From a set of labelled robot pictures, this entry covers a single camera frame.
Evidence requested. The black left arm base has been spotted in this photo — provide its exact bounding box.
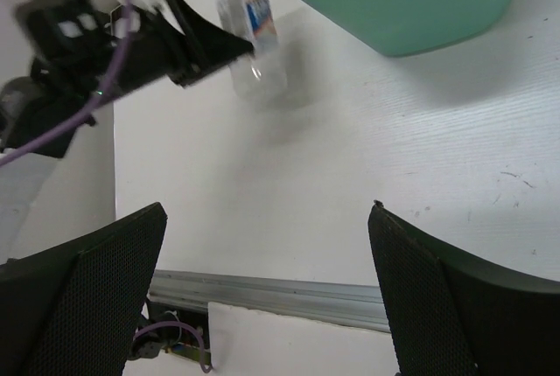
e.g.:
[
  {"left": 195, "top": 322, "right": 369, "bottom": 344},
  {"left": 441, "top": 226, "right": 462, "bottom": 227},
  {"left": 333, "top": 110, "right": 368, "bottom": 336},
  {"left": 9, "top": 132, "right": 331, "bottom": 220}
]
[{"left": 127, "top": 298, "right": 213, "bottom": 373}]

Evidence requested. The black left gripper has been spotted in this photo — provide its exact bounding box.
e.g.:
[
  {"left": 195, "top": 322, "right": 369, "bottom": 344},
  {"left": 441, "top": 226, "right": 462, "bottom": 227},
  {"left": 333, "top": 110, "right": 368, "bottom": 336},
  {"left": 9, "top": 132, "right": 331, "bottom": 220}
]
[{"left": 15, "top": 0, "right": 254, "bottom": 101}]

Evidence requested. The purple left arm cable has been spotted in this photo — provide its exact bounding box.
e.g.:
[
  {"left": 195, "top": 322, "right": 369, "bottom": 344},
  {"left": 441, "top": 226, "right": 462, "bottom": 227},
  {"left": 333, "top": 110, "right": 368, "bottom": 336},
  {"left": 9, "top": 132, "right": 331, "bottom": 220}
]
[{"left": 0, "top": 0, "right": 137, "bottom": 167}]

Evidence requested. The aluminium table frame rail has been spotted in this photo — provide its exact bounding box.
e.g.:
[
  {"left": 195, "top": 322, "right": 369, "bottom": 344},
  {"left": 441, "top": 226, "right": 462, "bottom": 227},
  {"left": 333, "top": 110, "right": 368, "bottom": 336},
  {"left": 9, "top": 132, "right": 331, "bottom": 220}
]
[{"left": 149, "top": 270, "right": 389, "bottom": 333}]

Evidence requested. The clear bottle white label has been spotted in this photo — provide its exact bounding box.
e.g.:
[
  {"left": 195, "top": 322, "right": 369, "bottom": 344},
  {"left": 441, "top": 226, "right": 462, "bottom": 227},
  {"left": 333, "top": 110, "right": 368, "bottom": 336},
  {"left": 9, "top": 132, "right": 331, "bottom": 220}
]
[{"left": 217, "top": 0, "right": 287, "bottom": 101}]

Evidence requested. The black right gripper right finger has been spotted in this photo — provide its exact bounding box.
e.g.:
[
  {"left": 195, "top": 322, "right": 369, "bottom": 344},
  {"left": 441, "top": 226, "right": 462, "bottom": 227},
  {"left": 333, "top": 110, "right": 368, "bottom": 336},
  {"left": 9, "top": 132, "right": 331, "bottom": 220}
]
[{"left": 367, "top": 201, "right": 559, "bottom": 375}]

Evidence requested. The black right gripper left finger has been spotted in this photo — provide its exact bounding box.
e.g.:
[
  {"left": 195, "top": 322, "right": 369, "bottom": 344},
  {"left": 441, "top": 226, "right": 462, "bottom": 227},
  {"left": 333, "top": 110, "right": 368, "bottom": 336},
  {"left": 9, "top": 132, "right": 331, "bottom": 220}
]
[{"left": 1, "top": 203, "right": 167, "bottom": 375}]

